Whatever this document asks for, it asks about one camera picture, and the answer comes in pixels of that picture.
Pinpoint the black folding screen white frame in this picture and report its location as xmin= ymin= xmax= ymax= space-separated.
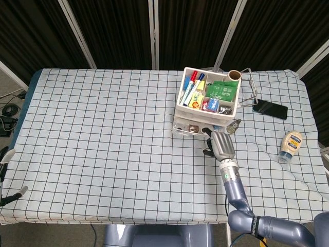
xmin=0 ymin=0 xmax=329 ymax=90

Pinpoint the coiled black floor cable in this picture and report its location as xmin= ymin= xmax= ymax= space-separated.
xmin=2 ymin=102 xmax=21 ymax=117

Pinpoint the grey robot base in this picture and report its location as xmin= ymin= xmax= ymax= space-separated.
xmin=102 ymin=223 xmax=214 ymax=247

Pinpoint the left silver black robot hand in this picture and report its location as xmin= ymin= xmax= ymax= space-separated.
xmin=0 ymin=146 xmax=29 ymax=206

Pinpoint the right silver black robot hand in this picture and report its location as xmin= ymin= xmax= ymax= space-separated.
xmin=202 ymin=127 xmax=236 ymax=162

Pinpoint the white metal table leg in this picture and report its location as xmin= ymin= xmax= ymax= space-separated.
xmin=225 ymin=222 xmax=232 ymax=247

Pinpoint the red cap whiteboard marker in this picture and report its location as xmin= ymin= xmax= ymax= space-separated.
xmin=181 ymin=70 xmax=198 ymax=106

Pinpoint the yellow printed packet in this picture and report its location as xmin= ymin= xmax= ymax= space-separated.
xmin=189 ymin=91 xmax=205 ymax=109

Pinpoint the blue white checked tablecloth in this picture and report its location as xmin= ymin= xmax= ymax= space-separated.
xmin=0 ymin=67 xmax=329 ymax=228

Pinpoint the black power adapter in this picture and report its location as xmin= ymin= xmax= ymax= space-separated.
xmin=0 ymin=115 xmax=17 ymax=137

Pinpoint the white drawer organizer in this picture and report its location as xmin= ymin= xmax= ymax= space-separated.
xmin=172 ymin=66 xmax=243 ymax=132

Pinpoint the black smartphone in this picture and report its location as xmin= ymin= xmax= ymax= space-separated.
xmin=252 ymin=98 xmax=288 ymax=120

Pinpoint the thin black floor cable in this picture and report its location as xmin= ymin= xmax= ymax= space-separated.
xmin=89 ymin=224 xmax=98 ymax=247

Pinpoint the clear plastic container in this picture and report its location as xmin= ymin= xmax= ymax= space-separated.
xmin=171 ymin=117 xmax=219 ymax=136

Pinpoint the blue cap whiteboard marker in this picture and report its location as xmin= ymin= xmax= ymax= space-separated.
xmin=184 ymin=73 xmax=206 ymax=108

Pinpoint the blue printed packet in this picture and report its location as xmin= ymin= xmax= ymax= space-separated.
xmin=207 ymin=97 xmax=221 ymax=112

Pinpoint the beige mayonnaise squeeze bottle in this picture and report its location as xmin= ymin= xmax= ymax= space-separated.
xmin=277 ymin=130 xmax=302 ymax=164

